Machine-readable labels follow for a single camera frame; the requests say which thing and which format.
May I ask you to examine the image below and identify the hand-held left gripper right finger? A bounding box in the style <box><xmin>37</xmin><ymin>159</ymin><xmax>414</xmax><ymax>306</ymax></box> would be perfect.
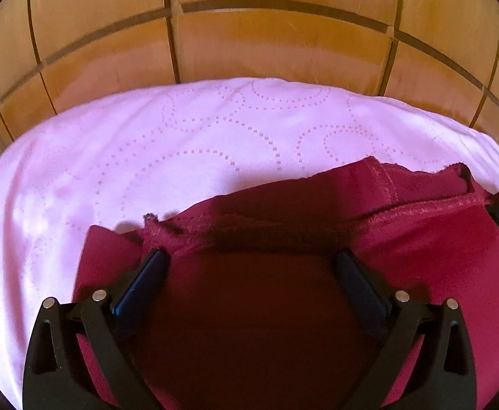
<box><xmin>334</xmin><ymin>250</ymin><xmax>478</xmax><ymax>410</ymax></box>

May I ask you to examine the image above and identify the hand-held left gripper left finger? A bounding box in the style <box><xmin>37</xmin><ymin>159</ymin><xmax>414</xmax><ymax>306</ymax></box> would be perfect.
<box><xmin>22</xmin><ymin>248</ymin><xmax>171</xmax><ymax>410</ymax></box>

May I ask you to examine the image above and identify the maroon embroidered sweater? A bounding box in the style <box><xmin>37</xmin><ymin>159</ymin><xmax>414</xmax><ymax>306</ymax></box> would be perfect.
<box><xmin>72</xmin><ymin>157</ymin><xmax>499</xmax><ymax>410</ymax></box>

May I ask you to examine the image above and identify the pink dotted blanket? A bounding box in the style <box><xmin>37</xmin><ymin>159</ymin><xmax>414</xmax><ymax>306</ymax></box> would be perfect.
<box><xmin>0</xmin><ymin>78</ymin><xmax>499</xmax><ymax>399</ymax></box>

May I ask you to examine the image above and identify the wooden wardrobe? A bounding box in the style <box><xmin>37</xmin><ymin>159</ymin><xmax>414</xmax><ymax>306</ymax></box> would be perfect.
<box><xmin>0</xmin><ymin>0</ymin><xmax>499</xmax><ymax>154</ymax></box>

